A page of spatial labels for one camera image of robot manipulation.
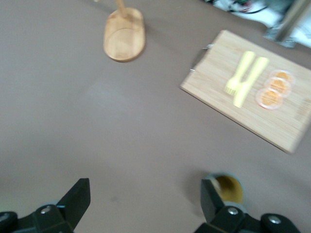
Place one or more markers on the yellow plastic knife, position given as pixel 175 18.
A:
pixel 251 80

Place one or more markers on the wooden mug tree stand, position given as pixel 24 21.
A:
pixel 124 38

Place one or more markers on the bamboo cutting board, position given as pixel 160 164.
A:
pixel 267 121

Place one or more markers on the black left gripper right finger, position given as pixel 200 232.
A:
pixel 211 201

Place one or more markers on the yellow plastic fork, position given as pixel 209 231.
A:
pixel 239 72

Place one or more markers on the dark teal cup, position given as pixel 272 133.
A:
pixel 230 189

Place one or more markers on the brown table cover mat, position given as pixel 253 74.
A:
pixel 73 121

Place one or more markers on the toy orange slice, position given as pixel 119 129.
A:
pixel 269 98
pixel 277 84
pixel 283 74

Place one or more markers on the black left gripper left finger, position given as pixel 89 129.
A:
pixel 75 201

